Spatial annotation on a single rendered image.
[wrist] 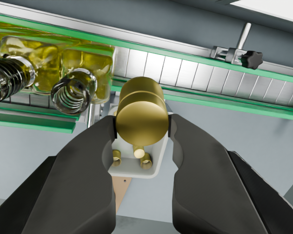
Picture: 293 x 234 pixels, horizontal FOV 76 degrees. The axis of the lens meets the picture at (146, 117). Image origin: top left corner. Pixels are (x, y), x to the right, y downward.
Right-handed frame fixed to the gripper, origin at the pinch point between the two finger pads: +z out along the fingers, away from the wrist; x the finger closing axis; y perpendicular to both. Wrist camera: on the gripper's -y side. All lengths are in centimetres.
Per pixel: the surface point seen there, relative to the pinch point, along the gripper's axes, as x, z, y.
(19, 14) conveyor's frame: -21.6, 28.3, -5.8
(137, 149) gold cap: -1.8, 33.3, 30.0
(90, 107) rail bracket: -9.3, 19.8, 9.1
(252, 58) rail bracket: 16.9, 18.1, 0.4
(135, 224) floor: -10, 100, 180
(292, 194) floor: 157, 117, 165
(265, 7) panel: 17.0, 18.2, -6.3
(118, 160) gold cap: -8.1, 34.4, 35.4
